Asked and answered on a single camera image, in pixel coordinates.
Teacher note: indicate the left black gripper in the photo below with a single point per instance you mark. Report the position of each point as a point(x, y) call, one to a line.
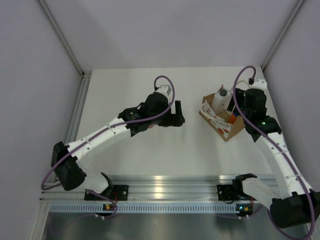
point(176, 119)

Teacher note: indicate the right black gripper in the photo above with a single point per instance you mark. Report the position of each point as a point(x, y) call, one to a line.
point(240, 95)

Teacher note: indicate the watermelon print canvas bag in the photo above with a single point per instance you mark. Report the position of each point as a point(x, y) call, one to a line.
point(219, 122)

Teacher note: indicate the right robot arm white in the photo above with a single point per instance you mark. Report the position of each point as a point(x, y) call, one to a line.
point(295, 202)

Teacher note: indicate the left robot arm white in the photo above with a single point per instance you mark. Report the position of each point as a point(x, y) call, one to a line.
point(71, 162)

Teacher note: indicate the white bottle dark cap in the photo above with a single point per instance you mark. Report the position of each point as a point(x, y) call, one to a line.
point(221, 100)

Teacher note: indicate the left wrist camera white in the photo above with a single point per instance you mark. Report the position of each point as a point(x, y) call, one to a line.
point(165, 90)

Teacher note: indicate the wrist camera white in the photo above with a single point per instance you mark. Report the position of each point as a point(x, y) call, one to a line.
point(257, 83)
point(165, 90)

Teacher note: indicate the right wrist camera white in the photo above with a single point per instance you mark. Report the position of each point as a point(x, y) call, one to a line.
point(257, 83)

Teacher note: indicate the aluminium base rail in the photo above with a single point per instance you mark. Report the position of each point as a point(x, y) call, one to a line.
point(161, 188)

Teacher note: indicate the left aluminium frame post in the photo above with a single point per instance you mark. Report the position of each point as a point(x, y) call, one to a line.
point(60, 35)

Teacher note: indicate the aluminium frame post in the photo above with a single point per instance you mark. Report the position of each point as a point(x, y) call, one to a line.
point(285, 28)
point(60, 35)

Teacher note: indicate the right aluminium frame post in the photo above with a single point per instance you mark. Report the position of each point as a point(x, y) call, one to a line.
point(285, 28)

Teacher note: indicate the slotted grey cable duct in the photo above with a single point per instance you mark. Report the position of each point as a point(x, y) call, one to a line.
point(124, 208)

